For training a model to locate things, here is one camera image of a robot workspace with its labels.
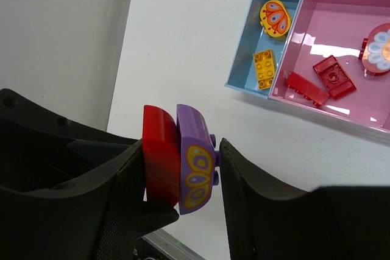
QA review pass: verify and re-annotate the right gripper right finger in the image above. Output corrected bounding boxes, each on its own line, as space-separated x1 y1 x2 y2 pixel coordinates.
220 139 389 259

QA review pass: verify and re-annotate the purple butterfly lego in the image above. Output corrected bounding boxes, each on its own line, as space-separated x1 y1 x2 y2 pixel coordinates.
177 104 221 215

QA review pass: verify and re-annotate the red curved lego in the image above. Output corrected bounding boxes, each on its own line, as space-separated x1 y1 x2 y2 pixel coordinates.
313 55 356 100

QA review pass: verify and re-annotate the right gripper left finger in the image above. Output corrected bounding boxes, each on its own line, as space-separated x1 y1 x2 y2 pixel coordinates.
1 88 179 259

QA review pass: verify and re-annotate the large pink bin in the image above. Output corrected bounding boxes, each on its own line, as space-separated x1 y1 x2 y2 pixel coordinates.
269 0 389 132

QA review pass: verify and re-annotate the yellow pineapple lego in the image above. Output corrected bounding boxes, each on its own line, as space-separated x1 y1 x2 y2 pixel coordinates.
259 0 292 38

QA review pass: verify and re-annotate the red lego brick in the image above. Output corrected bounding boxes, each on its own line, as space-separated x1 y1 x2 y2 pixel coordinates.
142 105 180 207

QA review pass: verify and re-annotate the red wedge lego in bin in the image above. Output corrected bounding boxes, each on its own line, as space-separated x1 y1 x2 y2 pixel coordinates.
286 72 330 107

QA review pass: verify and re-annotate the red heart lego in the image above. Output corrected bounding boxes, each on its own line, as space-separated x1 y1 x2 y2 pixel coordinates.
359 23 389 76

